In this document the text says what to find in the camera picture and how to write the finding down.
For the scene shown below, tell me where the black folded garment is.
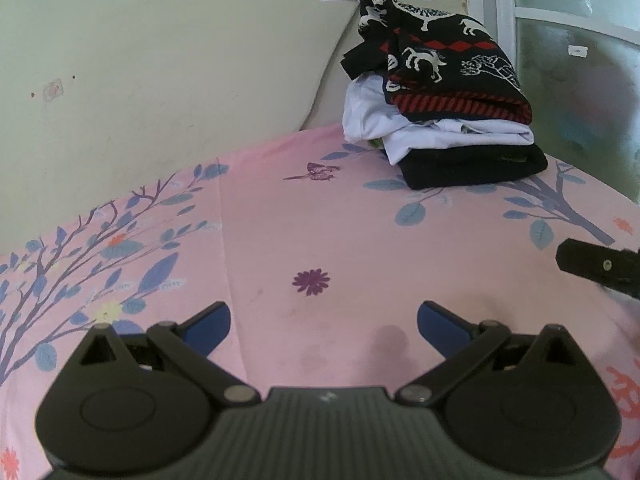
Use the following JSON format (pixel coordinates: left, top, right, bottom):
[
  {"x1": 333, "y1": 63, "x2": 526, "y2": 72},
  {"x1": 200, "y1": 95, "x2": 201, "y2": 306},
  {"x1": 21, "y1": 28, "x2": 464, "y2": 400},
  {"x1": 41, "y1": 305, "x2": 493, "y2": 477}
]
[{"x1": 397, "y1": 144, "x2": 548, "y2": 191}]

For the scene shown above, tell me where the white power cable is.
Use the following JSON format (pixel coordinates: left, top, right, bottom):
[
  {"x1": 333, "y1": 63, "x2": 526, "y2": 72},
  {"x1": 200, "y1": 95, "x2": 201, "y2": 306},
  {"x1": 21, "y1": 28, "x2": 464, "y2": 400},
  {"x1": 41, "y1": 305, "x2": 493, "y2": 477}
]
[{"x1": 297, "y1": 1, "x2": 364, "y2": 134}]

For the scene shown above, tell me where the black patterned knit sweater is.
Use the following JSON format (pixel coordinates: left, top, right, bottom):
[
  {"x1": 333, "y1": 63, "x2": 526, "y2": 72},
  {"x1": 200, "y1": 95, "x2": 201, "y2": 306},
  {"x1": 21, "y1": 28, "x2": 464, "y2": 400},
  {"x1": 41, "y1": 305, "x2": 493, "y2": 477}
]
[{"x1": 342, "y1": 0, "x2": 533, "y2": 125}]

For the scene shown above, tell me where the white folded garment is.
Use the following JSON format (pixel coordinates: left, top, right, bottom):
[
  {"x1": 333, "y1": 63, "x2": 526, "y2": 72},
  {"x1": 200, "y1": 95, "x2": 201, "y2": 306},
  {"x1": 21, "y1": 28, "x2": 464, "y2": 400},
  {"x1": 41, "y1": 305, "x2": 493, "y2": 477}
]
[{"x1": 342, "y1": 74, "x2": 535, "y2": 165}]

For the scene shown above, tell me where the pink floral bed sheet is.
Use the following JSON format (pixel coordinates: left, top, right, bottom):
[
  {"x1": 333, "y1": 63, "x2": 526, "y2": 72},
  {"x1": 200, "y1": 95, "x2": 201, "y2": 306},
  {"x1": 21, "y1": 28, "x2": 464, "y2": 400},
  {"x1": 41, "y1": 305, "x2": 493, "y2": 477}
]
[{"x1": 1, "y1": 127, "x2": 639, "y2": 479}]

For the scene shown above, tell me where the white framed glass door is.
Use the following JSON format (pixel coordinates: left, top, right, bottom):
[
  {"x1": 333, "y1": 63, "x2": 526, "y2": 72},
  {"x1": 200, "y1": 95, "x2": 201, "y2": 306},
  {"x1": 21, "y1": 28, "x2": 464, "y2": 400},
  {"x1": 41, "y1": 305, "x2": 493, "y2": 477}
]
[{"x1": 468, "y1": 0, "x2": 639, "y2": 200}]

